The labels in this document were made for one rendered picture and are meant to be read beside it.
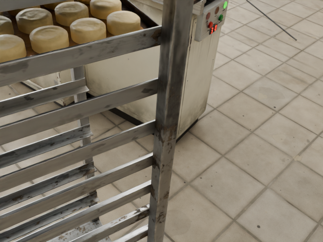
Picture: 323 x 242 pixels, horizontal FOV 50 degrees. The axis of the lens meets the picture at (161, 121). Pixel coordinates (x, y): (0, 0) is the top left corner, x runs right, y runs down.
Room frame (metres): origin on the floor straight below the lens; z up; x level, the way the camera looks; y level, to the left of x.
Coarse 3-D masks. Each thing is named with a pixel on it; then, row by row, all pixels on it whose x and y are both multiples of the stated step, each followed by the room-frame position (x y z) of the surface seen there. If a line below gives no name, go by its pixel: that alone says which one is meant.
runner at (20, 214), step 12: (144, 156) 0.47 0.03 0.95; (120, 168) 0.42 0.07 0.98; (132, 168) 0.43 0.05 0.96; (144, 168) 0.44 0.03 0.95; (96, 180) 0.39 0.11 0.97; (108, 180) 0.40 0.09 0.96; (60, 192) 0.37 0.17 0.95; (72, 192) 0.36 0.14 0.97; (84, 192) 0.37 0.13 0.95; (36, 204) 0.32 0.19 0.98; (48, 204) 0.33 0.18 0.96; (60, 204) 0.35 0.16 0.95; (0, 216) 0.31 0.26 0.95; (12, 216) 0.30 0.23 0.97; (24, 216) 0.31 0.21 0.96; (0, 228) 0.29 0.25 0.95
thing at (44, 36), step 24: (72, 0) 0.55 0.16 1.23; (96, 0) 0.53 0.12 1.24; (0, 24) 0.43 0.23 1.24; (24, 24) 0.44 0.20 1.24; (48, 24) 0.46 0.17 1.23; (72, 24) 0.45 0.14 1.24; (96, 24) 0.45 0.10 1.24; (120, 24) 0.46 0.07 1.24; (0, 48) 0.37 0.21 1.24; (24, 48) 0.38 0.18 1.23; (48, 48) 0.39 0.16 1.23
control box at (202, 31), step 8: (216, 0) 1.56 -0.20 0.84; (224, 0) 1.57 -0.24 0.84; (208, 8) 1.47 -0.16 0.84; (216, 8) 1.51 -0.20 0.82; (224, 8) 1.58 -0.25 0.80; (200, 16) 1.42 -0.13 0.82; (216, 16) 1.53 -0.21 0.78; (224, 16) 1.60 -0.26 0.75; (200, 24) 1.42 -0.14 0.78; (208, 24) 1.46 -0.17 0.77; (216, 24) 1.53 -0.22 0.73; (200, 32) 1.42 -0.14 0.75; (208, 32) 1.48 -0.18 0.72; (200, 40) 1.42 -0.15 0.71
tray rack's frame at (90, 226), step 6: (90, 222) 0.79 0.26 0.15; (96, 222) 0.80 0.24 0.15; (78, 228) 0.76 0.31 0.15; (84, 228) 0.76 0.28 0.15; (90, 228) 0.77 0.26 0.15; (96, 228) 0.77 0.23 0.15; (66, 234) 0.73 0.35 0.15; (72, 234) 0.73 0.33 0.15; (78, 234) 0.73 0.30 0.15; (84, 234) 0.74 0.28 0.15; (54, 240) 0.70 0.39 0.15; (60, 240) 0.70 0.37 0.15; (66, 240) 0.70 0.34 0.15; (72, 240) 0.71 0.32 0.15; (102, 240) 0.72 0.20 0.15; (108, 240) 0.72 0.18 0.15
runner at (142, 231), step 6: (138, 228) 0.47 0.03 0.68; (144, 228) 0.47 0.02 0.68; (126, 234) 0.45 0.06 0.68; (132, 234) 0.45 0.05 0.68; (138, 234) 0.44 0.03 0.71; (144, 234) 0.45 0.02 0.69; (120, 240) 0.43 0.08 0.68; (126, 240) 0.42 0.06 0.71; (132, 240) 0.43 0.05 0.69; (138, 240) 0.44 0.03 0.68
